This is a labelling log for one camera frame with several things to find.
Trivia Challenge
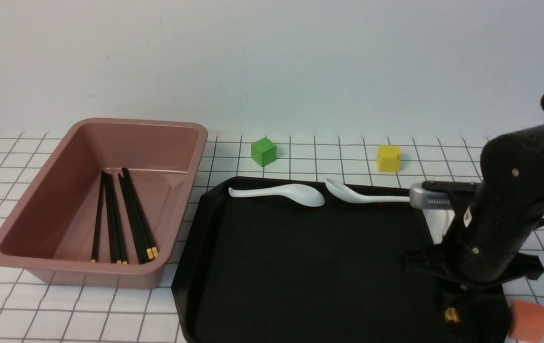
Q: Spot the white spoon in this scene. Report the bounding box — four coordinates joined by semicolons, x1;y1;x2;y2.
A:
423;209;454;244
228;184;326;208
325;178;411;204

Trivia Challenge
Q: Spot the green cube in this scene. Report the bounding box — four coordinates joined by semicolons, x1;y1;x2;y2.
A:
251;137;277;168

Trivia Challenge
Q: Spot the orange cube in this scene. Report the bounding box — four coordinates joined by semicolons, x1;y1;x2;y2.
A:
508;300;544;343

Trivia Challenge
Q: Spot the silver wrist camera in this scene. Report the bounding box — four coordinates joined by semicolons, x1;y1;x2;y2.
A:
410;181;481;209

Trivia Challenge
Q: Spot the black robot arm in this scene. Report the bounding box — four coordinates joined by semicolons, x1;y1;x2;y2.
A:
401;125;544;289

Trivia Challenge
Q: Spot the black plastic tray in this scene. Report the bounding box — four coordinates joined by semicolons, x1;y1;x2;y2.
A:
172;176;512;343

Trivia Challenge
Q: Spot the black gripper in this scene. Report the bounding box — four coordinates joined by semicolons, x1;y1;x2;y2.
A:
400;191;544;289

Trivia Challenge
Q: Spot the yellow cube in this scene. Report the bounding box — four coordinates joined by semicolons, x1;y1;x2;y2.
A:
376;145;401;173

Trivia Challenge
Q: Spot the pink plastic bin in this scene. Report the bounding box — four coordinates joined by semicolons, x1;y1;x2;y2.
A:
0;119;208;289

